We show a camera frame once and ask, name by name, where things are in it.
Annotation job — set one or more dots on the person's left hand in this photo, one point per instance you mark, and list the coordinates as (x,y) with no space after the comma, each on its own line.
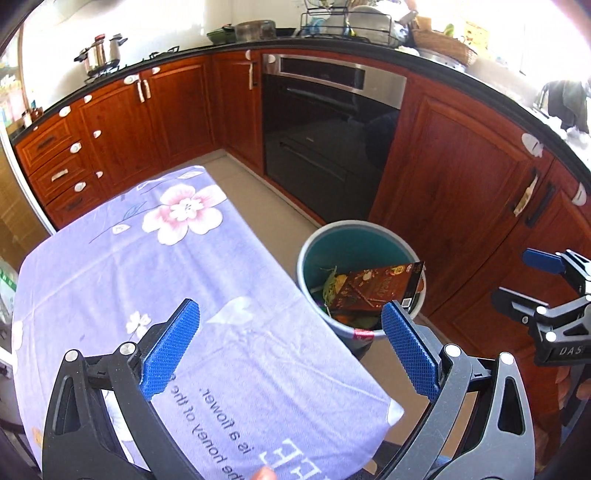
(265,474)

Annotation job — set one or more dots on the glass sliding door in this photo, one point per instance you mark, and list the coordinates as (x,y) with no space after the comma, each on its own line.
(14,207)

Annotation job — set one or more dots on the dark cooking pan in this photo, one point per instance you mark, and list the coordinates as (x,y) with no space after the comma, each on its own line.
(221,34)

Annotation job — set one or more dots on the lilac floral tablecloth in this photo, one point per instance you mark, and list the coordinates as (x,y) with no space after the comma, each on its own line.
(161,258)

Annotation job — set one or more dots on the green corn husk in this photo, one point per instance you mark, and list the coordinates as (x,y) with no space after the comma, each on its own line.
(330,286)

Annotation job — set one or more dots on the woven wicker basket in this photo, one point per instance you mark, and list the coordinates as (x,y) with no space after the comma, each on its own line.
(443,46)

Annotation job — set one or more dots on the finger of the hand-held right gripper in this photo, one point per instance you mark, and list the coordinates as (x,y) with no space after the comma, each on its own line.
(512,300)
(542,261)

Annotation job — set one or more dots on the teal trash bin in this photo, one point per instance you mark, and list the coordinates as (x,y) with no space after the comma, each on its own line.
(351,240)

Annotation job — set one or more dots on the person's right hand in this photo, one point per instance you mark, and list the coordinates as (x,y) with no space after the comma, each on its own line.
(565,385)

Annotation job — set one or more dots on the black countertop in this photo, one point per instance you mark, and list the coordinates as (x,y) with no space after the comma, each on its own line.
(323,48)

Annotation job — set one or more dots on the brown biscuit box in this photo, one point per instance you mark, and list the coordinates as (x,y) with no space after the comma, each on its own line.
(374,288)

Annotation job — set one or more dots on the black built-in oven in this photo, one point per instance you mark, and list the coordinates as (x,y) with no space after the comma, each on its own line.
(323,134)

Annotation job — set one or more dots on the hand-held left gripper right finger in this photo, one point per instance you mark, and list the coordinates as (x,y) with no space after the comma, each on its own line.
(411,350)

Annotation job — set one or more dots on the white cabinet child locks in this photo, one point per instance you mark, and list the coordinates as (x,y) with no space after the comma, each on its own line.
(74,147)

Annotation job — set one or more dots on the steel pot with lid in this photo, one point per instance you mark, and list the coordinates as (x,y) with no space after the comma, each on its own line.
(97,53)

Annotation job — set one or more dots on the dark grey towel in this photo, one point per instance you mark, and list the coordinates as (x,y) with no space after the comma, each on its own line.
(570,101)

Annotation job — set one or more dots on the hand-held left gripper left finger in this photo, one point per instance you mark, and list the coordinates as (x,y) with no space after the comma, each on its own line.
(171,348)

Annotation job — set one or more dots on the red wooden kitchen cabinet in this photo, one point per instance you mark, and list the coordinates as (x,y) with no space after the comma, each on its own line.
(175,110)
(461,175)

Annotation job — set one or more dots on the black stove burner grate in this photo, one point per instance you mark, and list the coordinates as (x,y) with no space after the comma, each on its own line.
(159,53)

